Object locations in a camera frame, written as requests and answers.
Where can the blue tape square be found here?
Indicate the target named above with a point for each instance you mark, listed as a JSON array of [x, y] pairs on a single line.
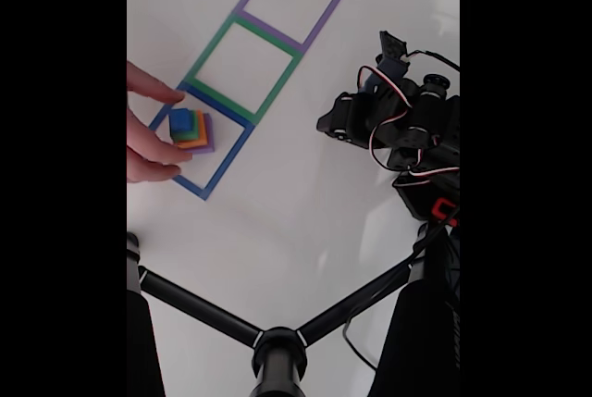
[[222, 161]]

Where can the person's hand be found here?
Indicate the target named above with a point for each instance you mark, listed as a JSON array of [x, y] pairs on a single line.
[[143, 147]]

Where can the small blue cube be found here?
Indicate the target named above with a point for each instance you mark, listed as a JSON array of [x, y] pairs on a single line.
[[180, 120]]

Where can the red clamp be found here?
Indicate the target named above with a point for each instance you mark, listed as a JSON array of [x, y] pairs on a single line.
[[446, 212]]

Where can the large purple cube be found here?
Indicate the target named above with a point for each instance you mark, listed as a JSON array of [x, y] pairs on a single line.
[[209, 145]]

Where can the green cube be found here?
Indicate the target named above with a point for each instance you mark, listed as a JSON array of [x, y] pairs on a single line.
[[198, 128]]

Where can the green tape square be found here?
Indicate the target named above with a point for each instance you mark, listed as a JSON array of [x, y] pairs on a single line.
[[215, 45]]

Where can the purple tape square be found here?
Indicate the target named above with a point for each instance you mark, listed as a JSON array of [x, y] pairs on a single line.
[[320, 17]]

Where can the black tripod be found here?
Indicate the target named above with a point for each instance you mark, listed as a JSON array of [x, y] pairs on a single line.
[[277, 351]]

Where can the orange cube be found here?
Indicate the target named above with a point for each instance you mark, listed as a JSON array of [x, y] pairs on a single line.
[[203, 140]]

